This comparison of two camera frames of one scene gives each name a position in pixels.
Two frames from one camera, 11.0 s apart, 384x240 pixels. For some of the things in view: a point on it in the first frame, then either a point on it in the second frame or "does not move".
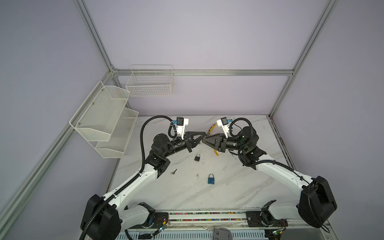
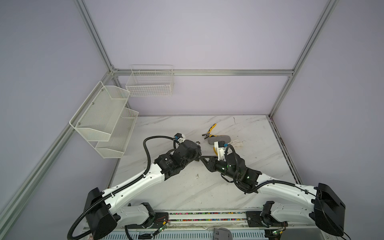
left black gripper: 189,141 → 197,153
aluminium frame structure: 15,208 does not move
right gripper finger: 214,138 → 211,161
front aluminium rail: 229,220 does not move
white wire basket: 151,80 does not move
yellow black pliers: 211,128 does not move
